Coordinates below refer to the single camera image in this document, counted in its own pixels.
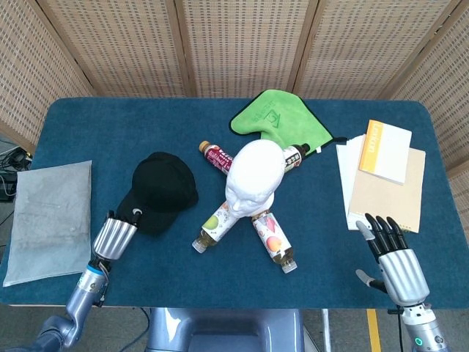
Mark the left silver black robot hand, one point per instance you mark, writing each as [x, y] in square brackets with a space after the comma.
[111, 238]

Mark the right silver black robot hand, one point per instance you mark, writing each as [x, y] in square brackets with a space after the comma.
[403, 275]

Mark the black baseball cap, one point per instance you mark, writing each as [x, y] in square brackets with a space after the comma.
[161, 190]

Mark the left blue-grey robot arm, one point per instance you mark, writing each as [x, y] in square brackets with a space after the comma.
[82, 297]

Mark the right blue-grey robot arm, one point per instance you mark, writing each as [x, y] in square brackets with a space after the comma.
[423, 330]

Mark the white mannequin head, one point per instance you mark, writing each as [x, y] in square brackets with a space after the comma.
[254, 172]

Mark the dark label bottle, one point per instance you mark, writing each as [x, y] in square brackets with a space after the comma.
[295, 155]

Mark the grey padded envelope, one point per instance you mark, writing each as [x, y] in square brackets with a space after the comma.
[47, 220]

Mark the tan spiral notebook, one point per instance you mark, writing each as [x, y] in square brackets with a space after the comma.
[388, 198]

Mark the white table leg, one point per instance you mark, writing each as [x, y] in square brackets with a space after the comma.
[326, 330]

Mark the green apple label bottle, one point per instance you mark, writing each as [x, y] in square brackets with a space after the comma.
[214, 229]

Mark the yellow and white book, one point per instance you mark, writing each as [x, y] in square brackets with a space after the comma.
[388, 154]

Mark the white paper sheets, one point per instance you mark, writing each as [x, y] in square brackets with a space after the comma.
[348, 165]

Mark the red label drink bottle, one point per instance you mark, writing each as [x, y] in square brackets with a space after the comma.
[216, 155]

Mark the peach label bottle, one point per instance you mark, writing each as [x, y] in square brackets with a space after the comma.
[273, 240]

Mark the blue-grey robot torso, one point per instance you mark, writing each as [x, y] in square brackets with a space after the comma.
[227, 330]

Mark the green microfiber cloth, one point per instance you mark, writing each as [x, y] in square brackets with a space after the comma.
[289, 117]

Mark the woven wooden folding screen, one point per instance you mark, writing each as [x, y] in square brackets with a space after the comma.
[242, 47]

